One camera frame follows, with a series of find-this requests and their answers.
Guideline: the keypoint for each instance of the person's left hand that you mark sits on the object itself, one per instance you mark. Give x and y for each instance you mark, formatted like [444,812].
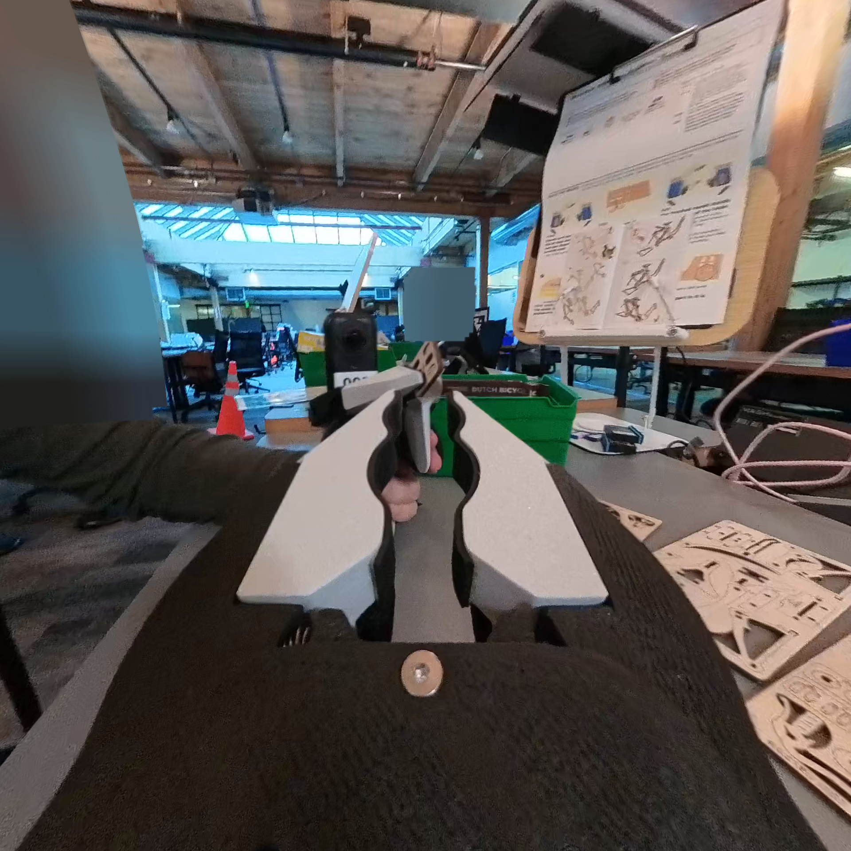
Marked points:
[402,502]

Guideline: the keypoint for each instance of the white ceiling unit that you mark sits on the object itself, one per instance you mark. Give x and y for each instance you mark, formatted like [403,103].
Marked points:
[598,33]

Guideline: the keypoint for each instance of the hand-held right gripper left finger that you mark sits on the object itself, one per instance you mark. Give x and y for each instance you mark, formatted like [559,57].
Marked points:
[319,532]

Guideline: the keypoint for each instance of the arc-pattern wooden parts sheet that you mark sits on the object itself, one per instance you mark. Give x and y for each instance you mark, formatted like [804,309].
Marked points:
[764,715]

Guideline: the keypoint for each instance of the person's left forearm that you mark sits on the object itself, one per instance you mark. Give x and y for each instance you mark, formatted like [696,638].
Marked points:
[133,465]

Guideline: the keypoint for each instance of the brown cardboard box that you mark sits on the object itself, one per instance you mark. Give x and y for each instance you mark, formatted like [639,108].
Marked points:
[492,389]

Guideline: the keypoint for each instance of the printed instruction sheet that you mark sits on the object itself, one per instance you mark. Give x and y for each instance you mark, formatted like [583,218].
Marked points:
[651,166]

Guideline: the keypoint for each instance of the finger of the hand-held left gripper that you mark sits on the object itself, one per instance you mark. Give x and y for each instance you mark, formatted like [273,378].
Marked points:
[379,392]

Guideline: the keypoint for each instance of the blue plastic bin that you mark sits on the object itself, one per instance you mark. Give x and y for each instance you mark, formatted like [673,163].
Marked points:
[839,346]

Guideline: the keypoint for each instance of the black office chair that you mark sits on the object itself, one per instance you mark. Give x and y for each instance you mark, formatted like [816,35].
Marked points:
[246,359]

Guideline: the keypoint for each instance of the small blue device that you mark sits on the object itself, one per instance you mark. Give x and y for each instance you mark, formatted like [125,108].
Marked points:
[621,439]

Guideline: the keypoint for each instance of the slotted wooden parts sheet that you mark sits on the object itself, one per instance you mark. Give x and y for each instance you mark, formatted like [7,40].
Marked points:
[671,558]

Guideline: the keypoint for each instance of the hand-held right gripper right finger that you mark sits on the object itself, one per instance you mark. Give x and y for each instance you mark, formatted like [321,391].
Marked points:
[532,532]

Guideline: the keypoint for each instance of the white stand base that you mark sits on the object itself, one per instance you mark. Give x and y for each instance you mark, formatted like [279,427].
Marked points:
[592,425]

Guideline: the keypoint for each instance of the black equipment box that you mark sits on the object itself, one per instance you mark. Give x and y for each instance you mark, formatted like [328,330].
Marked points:
[798,439]

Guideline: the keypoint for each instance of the white stand pole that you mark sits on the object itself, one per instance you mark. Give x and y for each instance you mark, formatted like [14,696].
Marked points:
[653,385]

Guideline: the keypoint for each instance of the wheel-pattern wooden parts sheet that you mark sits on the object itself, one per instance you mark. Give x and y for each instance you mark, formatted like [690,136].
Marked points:
[638,522]

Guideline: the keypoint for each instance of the yellow cardboard box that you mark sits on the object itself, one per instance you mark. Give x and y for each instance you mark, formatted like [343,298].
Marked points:
[309,340]

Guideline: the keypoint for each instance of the green plastic bin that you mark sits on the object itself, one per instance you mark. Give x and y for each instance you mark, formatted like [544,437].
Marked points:
[518,425]
[392,359]

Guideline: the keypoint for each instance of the black hanging panel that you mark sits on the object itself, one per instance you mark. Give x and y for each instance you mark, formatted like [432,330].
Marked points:
[518,126]

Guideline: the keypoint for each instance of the small slotted wooden part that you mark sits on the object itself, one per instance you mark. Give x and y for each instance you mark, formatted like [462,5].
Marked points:
[425,365]

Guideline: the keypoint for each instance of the orange traffic cone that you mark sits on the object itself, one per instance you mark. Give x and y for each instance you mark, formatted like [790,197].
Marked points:
[231,412]

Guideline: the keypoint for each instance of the small metal clip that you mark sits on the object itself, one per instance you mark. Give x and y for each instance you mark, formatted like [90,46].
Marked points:
[697,452]

